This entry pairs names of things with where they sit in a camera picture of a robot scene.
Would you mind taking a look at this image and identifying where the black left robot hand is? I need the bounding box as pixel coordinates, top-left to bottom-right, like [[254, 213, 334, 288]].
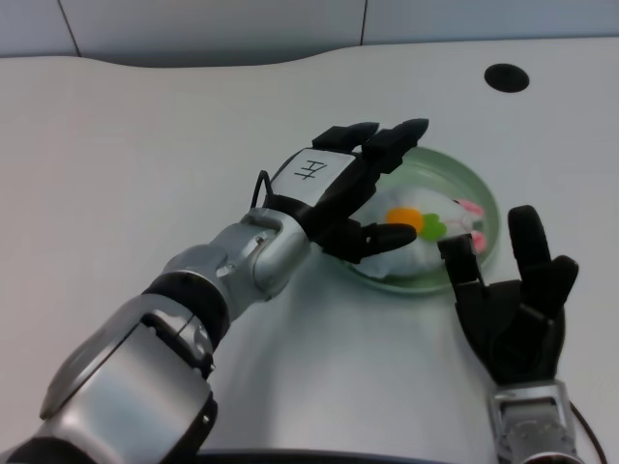
[[264, 116, 432, 265]]

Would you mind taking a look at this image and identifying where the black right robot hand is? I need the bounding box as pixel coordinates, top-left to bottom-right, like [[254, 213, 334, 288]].
[[436, 204, 580, 387]]

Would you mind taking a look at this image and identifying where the white rabbit doll with carrot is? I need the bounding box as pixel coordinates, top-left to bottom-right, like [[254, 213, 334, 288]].
[[356, 185, 487, 282]]

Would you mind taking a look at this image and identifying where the green round plate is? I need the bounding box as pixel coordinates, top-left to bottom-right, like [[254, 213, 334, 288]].
[[322, 144, 500, 297]]

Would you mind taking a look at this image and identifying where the dark robot torso edge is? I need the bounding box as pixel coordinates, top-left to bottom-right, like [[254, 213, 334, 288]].
[[196, 449, 499, 464]]

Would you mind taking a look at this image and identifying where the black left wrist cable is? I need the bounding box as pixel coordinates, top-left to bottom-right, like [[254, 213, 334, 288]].
[[250, 169, 273, 210]]

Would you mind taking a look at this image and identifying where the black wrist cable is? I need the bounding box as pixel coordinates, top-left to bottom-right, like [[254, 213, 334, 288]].
[[250, 169, 273, 210], [566, 399, 606, 464]]

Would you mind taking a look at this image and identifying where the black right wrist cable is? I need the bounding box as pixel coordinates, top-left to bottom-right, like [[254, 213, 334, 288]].
[[566, 399, 606, 464]]

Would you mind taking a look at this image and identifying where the black table cable grommet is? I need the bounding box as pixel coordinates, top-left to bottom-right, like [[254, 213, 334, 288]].
[[484, 63, 531, 94]]

